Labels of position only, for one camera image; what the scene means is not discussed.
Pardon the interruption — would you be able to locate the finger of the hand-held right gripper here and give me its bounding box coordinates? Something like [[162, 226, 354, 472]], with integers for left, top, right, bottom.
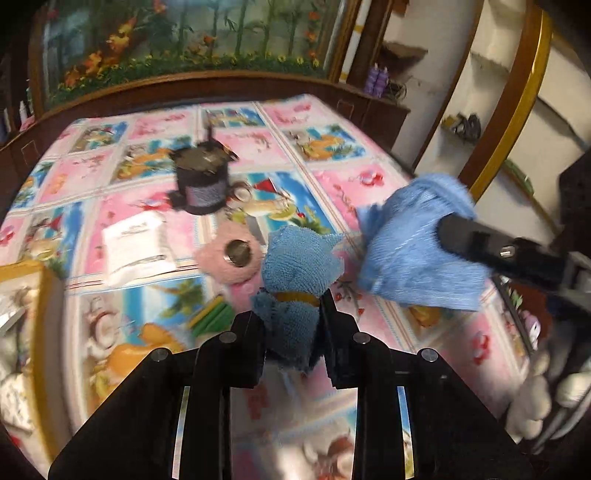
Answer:
[[436, 213, 578, 291]]

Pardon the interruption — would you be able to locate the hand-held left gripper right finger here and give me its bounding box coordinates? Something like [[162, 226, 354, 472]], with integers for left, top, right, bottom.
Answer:
[[321, 292, 532, 480]]

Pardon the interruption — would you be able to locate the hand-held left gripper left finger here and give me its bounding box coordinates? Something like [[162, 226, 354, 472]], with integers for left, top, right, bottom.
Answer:
[[48, 311, 266, 480]]

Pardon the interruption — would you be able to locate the light blue fluffy cloth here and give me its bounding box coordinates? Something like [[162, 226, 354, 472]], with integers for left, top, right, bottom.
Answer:
[[355, 173, 492, 311]]

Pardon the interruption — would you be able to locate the blue terry towel yellow ribbon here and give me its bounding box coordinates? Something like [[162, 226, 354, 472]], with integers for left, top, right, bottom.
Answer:
[[252, 226, 345, 372]]

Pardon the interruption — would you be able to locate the pink fluffy round pad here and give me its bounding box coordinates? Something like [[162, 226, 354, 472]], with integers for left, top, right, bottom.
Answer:
[[194, 224, 266, 284]]

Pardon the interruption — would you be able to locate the white plush toy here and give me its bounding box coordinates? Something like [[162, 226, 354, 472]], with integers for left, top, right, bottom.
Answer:
[[505, 342, 591, 444]]

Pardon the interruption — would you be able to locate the black cylindrical container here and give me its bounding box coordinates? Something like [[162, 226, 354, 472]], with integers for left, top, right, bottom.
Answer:
[[168, 124, 238, 215]]

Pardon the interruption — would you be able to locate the cartoon printed tablecloth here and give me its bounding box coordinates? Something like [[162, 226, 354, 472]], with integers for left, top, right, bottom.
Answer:
[[0, 95, 532, 480]]

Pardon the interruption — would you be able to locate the gold trimmed wooden frame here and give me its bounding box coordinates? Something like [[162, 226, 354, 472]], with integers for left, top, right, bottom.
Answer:
[[457, 4, 559, 204]]

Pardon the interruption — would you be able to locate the dark wooden rail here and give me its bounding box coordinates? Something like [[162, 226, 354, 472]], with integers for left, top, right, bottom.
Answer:
[[0, 71, 411, 185]]

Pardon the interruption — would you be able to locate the landscape wall painting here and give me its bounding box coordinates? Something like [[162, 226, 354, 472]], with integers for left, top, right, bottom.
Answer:
[[28, 0, 356, 109]]

